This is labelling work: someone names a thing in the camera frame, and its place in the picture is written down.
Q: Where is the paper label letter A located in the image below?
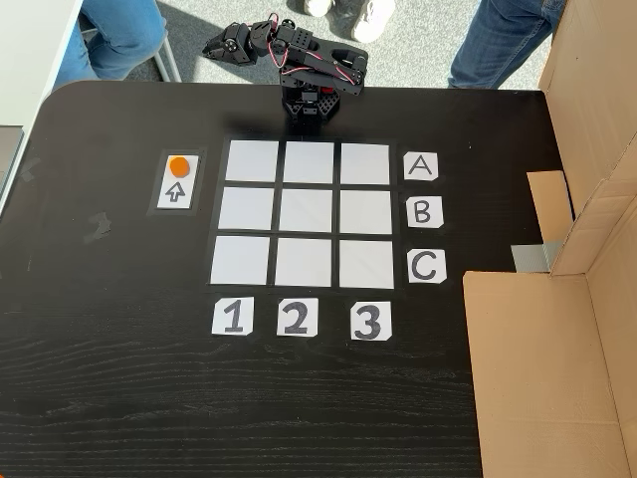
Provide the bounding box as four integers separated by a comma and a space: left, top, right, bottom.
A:
402, 151, 440, 182

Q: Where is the paper label letter B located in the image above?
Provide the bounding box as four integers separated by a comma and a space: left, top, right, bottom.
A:
406, 196, 444, 229

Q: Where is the white arrow paper sheet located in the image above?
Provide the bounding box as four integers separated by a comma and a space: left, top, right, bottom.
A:
156, 154, 200, 211

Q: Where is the person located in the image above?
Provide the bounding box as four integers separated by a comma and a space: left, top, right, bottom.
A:
288, 0, 397, 44
446, 0, 568, 91
52, 0, 169, 94

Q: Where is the white table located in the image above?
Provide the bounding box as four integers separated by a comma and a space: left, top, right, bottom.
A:
0, 0, 85, 220

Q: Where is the nine-square white grid sheet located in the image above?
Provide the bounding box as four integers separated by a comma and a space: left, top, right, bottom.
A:
206, 136, 399, 293

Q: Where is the paper label number 1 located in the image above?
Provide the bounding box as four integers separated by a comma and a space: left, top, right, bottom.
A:
211, 297, 255, 338

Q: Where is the brown cardboard panel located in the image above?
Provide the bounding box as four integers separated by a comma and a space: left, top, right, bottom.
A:
526, 0, 637, 278
462, 178, 637, 478

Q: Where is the paper label number 2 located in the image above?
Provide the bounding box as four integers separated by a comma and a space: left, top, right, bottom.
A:
276, 297, 319, 339

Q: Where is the grey tape strip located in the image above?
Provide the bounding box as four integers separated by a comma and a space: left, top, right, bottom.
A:
511, 240, 566, 275

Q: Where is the paper label letter C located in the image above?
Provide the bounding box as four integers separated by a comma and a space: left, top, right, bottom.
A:
407, 248, 448, 285

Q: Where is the white metal chair leg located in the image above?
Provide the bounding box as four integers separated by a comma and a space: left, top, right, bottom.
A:
148, 37, 183, 84

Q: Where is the paper label number 3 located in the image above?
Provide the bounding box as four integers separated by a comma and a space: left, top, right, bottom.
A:
349, 301, 393, 342

